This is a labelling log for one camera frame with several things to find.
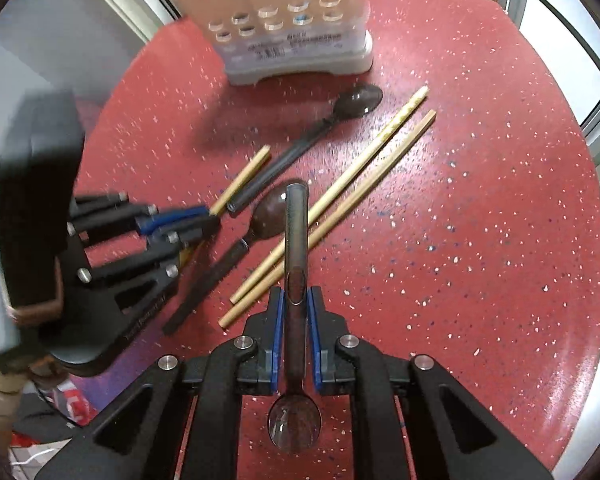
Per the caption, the bamboo chopstick long diagonal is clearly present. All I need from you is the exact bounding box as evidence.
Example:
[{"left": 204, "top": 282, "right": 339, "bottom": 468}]
[{"left": 178, "top": 145, "right": 271, "bottom": 270}]

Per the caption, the dark spoon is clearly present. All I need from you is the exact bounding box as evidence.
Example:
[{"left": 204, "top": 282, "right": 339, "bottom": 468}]
[
  {"left": 268, "top": 182, "right": 321, "bottom": 454},
  {"left": 226, "top": 84, "right": 384, "bottom": 218}
]

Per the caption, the patterned chopstick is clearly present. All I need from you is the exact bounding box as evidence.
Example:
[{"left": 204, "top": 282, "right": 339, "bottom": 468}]
[{"left": 230, "top": 84, "right": 429, "bottom": 306}]

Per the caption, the black handled spoon bowl up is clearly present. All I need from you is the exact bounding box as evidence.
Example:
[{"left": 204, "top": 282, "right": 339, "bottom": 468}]
[{"left": 162, "top": 179, "right": 302, "bottom": 336}]

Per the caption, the operator hand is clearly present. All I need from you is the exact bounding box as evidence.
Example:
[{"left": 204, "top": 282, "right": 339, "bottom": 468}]
[{"left": 0, "top": 362, "right": 68, "bottom": 458}]

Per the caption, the beige utensil holder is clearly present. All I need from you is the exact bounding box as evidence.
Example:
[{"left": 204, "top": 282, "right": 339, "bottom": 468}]
[{"left": 172, "top": 0, "right": 373, "bottom": 86}]

